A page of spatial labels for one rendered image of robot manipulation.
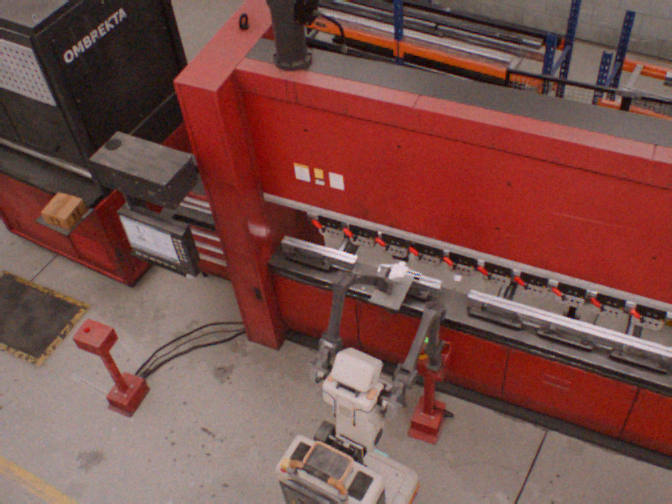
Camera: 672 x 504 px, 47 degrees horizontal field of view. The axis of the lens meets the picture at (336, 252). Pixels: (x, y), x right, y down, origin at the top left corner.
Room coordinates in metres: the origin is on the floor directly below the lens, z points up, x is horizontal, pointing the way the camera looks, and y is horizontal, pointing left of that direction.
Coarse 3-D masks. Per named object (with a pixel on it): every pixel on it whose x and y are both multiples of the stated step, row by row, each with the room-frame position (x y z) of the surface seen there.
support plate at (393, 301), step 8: (408, 280) 2.83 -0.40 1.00; (400, 288) 2.78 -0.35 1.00; (408, 288) 2.77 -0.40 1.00; (376, 296) 2.74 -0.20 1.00; (384, 296) 2.74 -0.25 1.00; (392, 296) 2.73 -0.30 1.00; (400, 296) 2.72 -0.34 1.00; (384, 304) 2.68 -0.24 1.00; (392, 304) 2.67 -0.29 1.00; (400, 304) 2.66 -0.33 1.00
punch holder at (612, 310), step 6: (600, 294) 2.33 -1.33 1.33; (600, 300) 2.33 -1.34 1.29; (606, 300) 2.31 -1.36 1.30; (612, 300) 2.30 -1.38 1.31; (618, 300) 2.28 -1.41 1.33; (624, 300) 2.27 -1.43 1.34; (594, 306) 2.33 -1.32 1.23; (606, 306) 2.31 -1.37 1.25; (612, 306) 2.29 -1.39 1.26; (618, 306) 2.28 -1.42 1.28; (624, 306) 2.27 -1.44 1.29; (594, 312) 2.33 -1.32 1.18; (600, 312) 2.31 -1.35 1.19; (606, 312) 2.30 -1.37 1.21; (612, 312) 2.29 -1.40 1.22; (618, 312) 2.27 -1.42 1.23; (618, 318) 2.27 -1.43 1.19
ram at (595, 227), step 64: (256, 128) 3.28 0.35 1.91; (320, 128) 3.08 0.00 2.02; (384, 128) 2.91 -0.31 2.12; (320, 192) 3.11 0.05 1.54; (384, 192) 2.92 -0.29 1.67; (448, 192) 2.74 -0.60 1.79; (512, 192) 2.59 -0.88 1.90; (576, 192) 2.44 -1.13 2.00; (640, 192) 2.31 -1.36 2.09; (512, 256) 2.56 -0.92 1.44; (576, 256) 2.41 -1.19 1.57; (640, 256) 2.27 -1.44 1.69
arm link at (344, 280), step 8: (344, 272) 2.49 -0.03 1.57; (336, 280) 2.44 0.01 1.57; (344, 280) 2.43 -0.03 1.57; (352, 280) 2.44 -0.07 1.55; (336, 288) 2.40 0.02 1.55; (344, 288) 2.38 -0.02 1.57; (336, 296) 2.38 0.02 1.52; (344, 296) 2.39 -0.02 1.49; (336, 304) 2.36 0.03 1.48; (336, 312) 2.34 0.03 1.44; (336, 320) 2.32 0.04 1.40; (328, 328) 2.31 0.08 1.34; (336, 328) 2.30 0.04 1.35; (328, 336) 2.29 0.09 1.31; (336, 336) 2.28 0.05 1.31; (320, 344) 2.28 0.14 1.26; (336, 344) 2.25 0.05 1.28; (336, 352) 2.23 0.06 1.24
